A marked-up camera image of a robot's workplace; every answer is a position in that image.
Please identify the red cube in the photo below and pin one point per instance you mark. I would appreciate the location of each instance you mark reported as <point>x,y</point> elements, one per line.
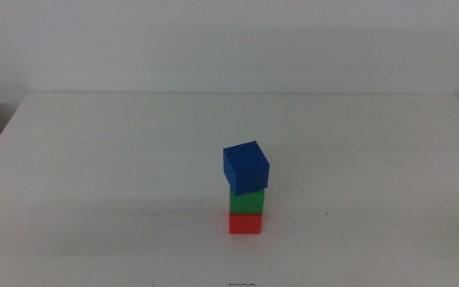
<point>245,224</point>

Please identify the green cube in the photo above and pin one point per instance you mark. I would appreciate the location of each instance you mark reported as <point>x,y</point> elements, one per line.
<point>249,203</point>

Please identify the blue cube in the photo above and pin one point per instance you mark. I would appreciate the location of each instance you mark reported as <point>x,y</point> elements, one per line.
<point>247,167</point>

